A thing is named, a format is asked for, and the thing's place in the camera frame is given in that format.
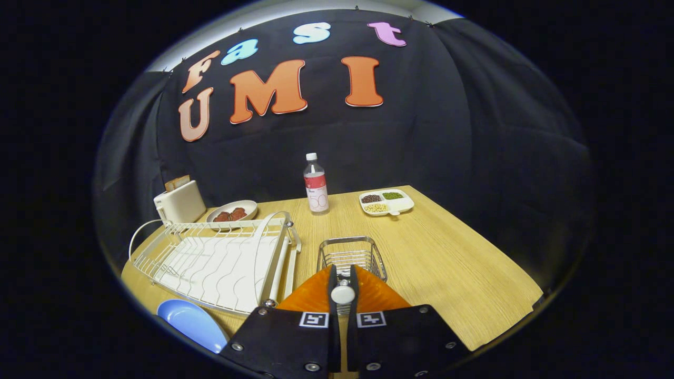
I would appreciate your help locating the blue plate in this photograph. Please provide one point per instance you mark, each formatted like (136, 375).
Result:
(192, 321)

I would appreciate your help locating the yellow beans pile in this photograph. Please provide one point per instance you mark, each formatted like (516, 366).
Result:
(375, 208)

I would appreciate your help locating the toast bread slice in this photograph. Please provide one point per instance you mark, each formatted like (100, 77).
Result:
(176, 182)

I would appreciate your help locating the dark red beans pile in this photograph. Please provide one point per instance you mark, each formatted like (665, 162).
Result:
(371, 198)

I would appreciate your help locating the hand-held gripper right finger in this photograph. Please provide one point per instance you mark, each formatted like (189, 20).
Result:
(405, 342)

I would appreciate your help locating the white toaster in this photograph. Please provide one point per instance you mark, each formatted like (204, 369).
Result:
(181, 202)

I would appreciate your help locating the white round dish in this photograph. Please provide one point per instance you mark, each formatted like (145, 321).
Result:
(247, 206)

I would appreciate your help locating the green beans pile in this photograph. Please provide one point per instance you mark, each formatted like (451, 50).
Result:
(393, 195)

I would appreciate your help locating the white divided dish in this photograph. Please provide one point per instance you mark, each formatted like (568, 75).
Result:
(403, 204)

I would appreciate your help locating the row of black clips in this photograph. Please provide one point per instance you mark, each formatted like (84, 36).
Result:
(357, 8)

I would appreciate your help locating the clear red label bottle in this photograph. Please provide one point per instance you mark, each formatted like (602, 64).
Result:
(316, 187)

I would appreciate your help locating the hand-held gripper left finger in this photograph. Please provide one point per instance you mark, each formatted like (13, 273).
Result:
(284, 342)

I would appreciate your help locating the red meat piece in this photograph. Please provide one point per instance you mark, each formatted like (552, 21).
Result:
(221, 217)
(238, 213)

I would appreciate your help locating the black backdrop cloth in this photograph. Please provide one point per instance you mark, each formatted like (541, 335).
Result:
(421, 131)

